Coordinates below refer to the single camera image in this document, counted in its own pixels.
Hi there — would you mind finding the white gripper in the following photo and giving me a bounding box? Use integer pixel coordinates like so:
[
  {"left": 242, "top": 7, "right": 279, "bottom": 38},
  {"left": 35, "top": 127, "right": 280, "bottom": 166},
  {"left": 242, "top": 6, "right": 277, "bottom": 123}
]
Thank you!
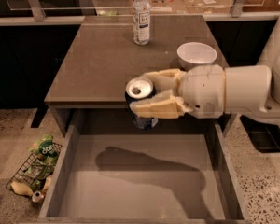
[{"left": 129, "top": 64, "right": 225, "bottom": 119}]

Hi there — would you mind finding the clear plastic water bottle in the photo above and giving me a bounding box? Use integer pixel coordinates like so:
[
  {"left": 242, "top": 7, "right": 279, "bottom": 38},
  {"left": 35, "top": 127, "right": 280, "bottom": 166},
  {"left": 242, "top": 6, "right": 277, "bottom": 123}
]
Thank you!
[{"left": 133, "top": 0, "right": 150, "bottom": 45}]

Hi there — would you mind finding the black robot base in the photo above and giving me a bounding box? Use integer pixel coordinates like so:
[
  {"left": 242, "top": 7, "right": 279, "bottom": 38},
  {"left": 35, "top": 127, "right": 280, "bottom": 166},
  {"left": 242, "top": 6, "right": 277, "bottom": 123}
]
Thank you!
[{"left": 240, "top": 116, "right": 280, "bottom": 153}]

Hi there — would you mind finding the grey open drawer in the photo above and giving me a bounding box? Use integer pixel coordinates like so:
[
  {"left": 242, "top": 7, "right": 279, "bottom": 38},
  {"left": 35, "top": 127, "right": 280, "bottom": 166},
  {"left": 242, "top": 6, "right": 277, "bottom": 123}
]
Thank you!
[{"left": 39, "top": 109, "right": 250, "bottom": 224}]

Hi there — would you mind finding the green chip bag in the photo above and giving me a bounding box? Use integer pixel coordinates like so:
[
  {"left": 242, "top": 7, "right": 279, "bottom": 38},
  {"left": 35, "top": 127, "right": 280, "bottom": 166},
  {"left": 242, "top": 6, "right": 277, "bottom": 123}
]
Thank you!
[{"left": 28, "top": 135, "right": 58, "bottom": 164}]

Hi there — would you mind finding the green white snack bag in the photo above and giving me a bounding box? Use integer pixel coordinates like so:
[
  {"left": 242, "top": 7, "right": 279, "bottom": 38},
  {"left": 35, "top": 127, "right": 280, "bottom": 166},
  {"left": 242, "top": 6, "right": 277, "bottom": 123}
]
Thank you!
[{"left": 24, "top": 161, "right": 54, "bottom": 180}]

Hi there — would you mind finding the yellow snack packet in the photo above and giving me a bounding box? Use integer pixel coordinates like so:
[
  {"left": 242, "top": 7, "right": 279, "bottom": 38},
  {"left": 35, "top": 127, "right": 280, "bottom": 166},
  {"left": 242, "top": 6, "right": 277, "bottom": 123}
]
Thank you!
[{"left": 10, "top": 181, "right": 33, "bottom": 197}]

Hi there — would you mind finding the white ceramic bowl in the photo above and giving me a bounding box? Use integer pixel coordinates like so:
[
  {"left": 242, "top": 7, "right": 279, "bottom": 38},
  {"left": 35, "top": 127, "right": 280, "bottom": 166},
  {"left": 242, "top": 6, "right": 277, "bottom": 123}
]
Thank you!
[{"left": 177, "top": 42, "right": 217, "bottom": 70}]

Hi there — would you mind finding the black wire basket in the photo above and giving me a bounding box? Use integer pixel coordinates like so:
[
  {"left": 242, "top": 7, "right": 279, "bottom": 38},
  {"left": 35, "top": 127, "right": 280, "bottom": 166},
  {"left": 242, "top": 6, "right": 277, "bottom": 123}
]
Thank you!
[{"left": 6, "top": 153, "right": 57, "bottom": 191}]

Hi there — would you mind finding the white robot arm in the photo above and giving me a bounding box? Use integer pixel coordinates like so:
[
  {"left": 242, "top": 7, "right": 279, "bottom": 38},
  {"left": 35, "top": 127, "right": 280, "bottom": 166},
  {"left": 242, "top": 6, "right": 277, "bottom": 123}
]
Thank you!
[{"left": 129, "top": 16, "right": 280, "bottom": 125}]

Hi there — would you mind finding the silver can on floor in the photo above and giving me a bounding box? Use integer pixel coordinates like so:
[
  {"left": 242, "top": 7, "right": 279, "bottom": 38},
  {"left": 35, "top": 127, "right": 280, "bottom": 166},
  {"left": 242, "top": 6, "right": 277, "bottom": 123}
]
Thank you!
[{"left": 32, "top": 191, "right": 45, "bottom": 203}]

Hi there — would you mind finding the blue pepsi can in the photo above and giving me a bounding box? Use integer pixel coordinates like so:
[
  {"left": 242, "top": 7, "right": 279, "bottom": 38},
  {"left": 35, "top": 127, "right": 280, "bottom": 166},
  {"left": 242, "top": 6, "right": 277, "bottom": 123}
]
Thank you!
[{"left": 125, "top": 77, "right": 158, "bottom": 130}]

